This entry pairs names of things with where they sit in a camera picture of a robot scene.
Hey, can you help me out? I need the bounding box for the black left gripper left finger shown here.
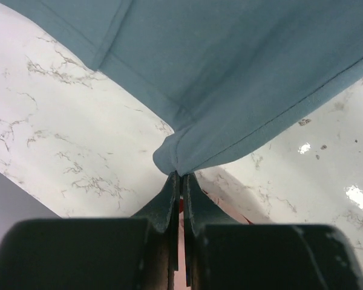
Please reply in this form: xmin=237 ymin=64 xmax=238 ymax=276
xmin=0 ymin=173 xmax=180 ymax=289

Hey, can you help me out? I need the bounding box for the blue grey t shirt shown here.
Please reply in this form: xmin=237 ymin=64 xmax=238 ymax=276
xmin=4 ymin=1 xmax=363 ymax=175

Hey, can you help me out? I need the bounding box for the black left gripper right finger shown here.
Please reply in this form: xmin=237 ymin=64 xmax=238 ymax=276
xmin=182 ymin=174 xmax=363 ymax=289

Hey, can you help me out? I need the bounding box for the pink folded t shirt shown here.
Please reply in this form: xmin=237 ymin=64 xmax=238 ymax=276
xmin=174 ymin=269 xmax=191 ymax=290

